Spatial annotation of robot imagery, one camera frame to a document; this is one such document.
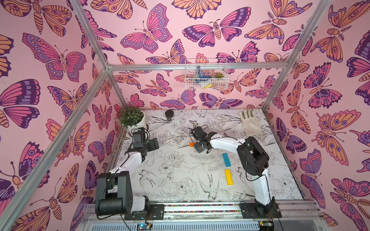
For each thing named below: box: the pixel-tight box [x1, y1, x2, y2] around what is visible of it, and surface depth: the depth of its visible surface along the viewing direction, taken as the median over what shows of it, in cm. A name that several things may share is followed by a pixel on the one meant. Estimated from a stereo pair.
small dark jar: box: [164, 109, 175, 121], surface depth 115 cm
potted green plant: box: [115, 106, 147, 136], surface depth 96 cm
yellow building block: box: [224, 168, 234, 186], surface depth 87 cm
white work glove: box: [238, 109, 263, 137], surface depth 112 cm
